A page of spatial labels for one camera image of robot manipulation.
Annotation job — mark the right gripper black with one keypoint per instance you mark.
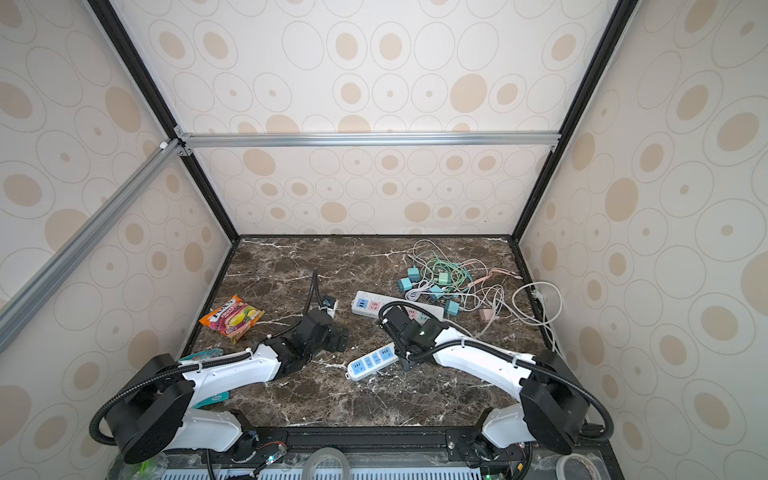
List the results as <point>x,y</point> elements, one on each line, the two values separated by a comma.
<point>405,363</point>

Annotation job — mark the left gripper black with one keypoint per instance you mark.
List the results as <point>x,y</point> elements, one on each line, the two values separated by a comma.
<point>335,340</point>

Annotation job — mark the white blue power strip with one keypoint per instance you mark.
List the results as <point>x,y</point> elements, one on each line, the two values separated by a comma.
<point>372,362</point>

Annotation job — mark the teal charger plug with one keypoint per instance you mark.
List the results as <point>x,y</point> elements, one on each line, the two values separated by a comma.
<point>414,275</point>

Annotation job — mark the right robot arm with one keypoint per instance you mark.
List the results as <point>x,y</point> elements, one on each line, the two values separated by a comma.
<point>552,407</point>

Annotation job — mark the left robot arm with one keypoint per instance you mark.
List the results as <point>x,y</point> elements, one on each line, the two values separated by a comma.
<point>157,409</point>

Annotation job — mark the orange snack bag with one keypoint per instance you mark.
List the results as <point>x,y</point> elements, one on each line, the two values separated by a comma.
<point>233,319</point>

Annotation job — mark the tape roll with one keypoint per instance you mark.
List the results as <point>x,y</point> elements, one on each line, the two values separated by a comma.
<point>576,467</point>

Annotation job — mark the clear plastic cup green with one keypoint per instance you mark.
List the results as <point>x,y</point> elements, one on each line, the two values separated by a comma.
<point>152,469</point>

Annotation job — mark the left diagonal aluminium bar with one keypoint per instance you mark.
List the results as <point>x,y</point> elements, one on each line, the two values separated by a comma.
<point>28,301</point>

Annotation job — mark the horizontal aluminium bar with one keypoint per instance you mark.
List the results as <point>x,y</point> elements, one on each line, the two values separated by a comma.
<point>375,139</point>

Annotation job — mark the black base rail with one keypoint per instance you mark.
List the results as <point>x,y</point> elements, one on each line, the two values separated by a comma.
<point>384,453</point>

